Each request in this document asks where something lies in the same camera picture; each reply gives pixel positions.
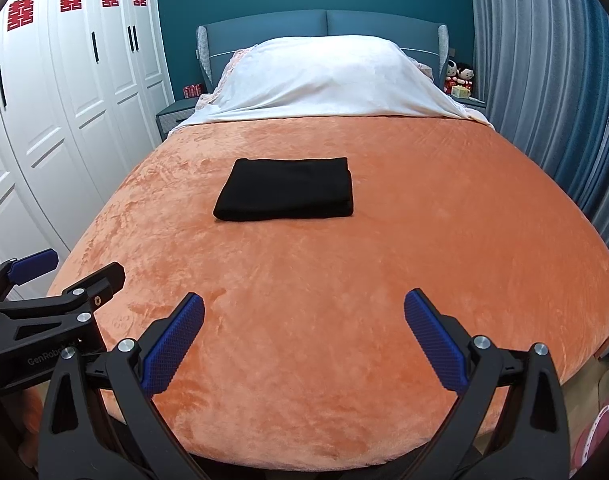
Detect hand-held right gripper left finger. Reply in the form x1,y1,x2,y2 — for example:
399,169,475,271
37,291,220,480

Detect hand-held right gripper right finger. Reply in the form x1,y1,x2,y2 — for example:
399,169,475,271
403,288,572,480

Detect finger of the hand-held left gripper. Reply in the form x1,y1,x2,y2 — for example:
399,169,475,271
0,261,126,340
0,248,60,306

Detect black pants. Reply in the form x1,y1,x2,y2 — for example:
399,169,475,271
213,157,355,222

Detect orange plush blanket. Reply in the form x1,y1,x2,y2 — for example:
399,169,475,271
22,114,609,466

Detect white panelled wardrobe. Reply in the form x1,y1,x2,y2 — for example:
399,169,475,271
0,0,172,286

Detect blue grey nightstand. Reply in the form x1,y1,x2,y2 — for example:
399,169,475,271
156,95,205,141
444,92,487,111

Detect patterned floor mat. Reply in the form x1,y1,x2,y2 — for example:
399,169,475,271
569,375,609,480

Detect pink lace pillow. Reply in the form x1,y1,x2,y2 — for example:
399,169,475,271
194,46,260,111

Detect blue curtain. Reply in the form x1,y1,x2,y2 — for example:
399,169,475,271
559,0,609,261

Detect white bed sheet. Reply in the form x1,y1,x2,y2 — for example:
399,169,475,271
174,35,495,128

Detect grey curtain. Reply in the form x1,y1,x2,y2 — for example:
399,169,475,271
467,0,609,221

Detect blue padded headboard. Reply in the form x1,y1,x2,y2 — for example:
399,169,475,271
194,9,450,93

